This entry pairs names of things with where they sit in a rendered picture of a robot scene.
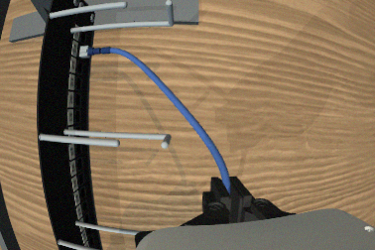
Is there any blue network cable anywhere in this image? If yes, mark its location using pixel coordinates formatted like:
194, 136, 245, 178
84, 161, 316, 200
100, 47, 231, 194

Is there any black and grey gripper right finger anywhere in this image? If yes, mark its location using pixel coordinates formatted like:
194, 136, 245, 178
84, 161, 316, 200
229, 177, 296, 223

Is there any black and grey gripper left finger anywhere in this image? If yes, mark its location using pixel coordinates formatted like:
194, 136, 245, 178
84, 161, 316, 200
135, 177, 231, 248

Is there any dark grey metal rack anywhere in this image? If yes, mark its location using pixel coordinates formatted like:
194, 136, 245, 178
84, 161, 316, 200
9, 0, 199, 250

